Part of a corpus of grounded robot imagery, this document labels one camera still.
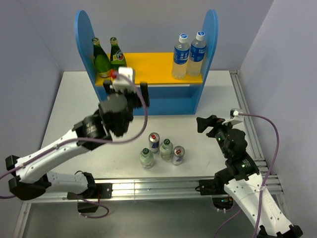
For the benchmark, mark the right clear glass bottle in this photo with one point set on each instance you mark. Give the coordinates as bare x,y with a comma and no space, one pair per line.
166,149

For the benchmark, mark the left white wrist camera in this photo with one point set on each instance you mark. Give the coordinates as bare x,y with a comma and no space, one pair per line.
123,79

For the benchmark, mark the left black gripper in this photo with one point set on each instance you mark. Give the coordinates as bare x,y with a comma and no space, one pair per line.
138,100

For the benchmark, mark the green Perrier bottle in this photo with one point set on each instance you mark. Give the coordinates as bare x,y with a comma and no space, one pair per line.
101,60
117,58

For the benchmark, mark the right Red Bull can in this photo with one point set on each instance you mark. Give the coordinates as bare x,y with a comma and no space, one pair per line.
178,154

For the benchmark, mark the red bull can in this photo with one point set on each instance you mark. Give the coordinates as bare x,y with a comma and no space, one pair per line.
154,141
178,154

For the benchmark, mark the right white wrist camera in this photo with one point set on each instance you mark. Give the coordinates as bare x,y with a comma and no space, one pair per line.
236,114

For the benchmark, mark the clear water bottle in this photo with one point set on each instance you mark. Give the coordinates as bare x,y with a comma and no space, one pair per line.
180,57
196,54

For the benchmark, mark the left clear water bottle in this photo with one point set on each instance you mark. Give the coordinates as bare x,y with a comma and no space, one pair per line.
180,57

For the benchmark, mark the clear glass bottle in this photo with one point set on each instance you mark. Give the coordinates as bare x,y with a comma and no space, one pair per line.
166,149
146,158

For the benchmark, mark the aluminium front rail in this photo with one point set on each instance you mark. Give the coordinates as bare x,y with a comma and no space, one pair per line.
165,207

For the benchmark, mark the right clear water bottle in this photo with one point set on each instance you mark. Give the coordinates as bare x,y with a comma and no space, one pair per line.
196,54

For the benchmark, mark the left clear glass bottle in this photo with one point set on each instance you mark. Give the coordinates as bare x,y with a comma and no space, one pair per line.
146,158

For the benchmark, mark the aluminium side rail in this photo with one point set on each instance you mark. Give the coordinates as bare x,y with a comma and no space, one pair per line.
253,144

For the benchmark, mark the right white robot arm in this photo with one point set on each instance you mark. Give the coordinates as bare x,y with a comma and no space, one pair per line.
242,180

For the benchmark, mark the left Red Bull can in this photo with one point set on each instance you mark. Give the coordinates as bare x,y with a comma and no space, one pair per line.
154,141

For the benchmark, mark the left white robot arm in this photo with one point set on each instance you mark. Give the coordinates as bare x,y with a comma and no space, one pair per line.
33,175

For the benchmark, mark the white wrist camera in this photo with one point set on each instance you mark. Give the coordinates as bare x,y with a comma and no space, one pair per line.
123,79
236,114

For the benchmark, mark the blue and yellow wooden shelf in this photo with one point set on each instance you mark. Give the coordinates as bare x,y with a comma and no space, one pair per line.
168,96

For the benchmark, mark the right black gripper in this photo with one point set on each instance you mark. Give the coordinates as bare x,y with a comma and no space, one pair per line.
212,121

